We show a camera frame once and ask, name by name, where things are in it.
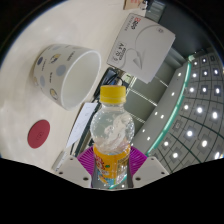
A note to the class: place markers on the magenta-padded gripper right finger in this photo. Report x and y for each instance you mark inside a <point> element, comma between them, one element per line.
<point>151,170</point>

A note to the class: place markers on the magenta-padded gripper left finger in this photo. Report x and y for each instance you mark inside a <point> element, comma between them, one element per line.
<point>73,168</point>

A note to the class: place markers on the yellow-capped clear drink bottle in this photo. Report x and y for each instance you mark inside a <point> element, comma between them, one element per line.
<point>112,126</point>

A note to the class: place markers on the white power strip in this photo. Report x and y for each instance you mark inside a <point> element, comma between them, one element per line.
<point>60,160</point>

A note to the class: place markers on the flat round red coaster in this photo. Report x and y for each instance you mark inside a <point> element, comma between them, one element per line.
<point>38,134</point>

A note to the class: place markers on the ceiling lights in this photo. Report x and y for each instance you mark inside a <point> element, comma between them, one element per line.
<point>200,110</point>

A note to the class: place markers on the white patterned cup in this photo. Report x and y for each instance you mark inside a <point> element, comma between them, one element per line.
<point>53,71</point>

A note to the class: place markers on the white paper ream package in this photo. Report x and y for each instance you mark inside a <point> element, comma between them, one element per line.
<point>141,46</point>

